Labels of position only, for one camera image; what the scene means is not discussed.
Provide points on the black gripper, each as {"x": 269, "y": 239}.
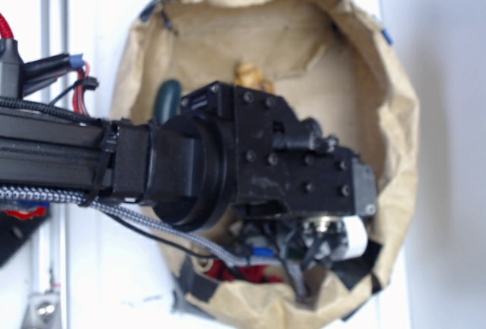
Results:
{"x": 299, "y": 195}

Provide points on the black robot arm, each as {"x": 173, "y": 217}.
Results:
{"x": 53, "y": 155}

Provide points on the red crumpled cloth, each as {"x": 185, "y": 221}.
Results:
{"x": 254, "y": 272}

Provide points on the orange spiral seashell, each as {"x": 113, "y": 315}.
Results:
{"x": 250, "y": 76}

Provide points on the brown paper bag bin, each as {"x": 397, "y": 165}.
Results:
{"x": 329, "y": 59}

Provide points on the dark green rubber cucumber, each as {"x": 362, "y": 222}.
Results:
{"x": 167, "y": 101}

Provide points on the metal corner bracket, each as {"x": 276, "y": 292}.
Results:
{"x": 43, "y": 312}

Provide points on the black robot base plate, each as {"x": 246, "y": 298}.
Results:
{"x": 15, "y": 232}

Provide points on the aluminium rail frame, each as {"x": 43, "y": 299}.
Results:
{"x": 49, "y": 244}

